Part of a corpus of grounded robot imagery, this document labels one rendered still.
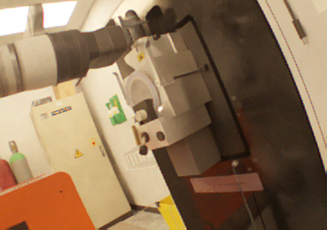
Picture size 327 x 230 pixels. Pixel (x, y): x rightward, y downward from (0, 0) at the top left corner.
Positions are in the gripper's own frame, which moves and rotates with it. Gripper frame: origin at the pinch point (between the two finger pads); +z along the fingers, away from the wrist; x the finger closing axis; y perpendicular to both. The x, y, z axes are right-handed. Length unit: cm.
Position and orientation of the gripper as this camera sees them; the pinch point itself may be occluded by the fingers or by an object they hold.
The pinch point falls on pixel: (140, 29)
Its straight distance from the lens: 46.5
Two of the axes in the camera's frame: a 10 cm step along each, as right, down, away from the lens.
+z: 7.3, -2.8, 6.2
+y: 3.9, 9.2, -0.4
